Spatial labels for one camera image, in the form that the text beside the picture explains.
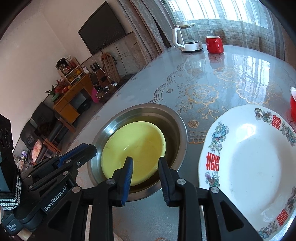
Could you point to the red ceramic mug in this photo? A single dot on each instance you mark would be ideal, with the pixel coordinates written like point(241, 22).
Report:
point(214, 44)

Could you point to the white glass kettle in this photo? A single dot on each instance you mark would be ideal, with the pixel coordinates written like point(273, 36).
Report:
point(186, 38)

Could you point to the wicker chair back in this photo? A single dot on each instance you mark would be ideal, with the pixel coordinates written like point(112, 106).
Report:
point(109, 67)

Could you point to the red plastic bowl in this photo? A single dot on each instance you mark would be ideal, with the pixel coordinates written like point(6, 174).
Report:
point(293, 102)

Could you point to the left beige curtain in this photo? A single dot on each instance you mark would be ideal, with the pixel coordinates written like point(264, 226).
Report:
point(151, 24)

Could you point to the wooden cabinet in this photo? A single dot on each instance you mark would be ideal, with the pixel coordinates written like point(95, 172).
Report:
point(76, 81)

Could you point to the black wall television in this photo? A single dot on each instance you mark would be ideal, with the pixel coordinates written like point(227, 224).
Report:
point(101, 29)

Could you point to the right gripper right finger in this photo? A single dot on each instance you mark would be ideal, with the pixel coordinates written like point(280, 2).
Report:
point(204, 214)

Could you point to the white sheer curtain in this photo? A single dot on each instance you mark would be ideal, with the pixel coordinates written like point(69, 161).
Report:
point(247, 24)

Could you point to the large white dragon plate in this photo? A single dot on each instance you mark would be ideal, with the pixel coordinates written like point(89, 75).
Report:
point(249, 154)

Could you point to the yellow plastic bowl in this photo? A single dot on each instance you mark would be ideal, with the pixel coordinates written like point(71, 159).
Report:
point(144, 142)

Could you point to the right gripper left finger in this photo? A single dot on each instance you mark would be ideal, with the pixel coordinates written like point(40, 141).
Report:
point(87, 213)

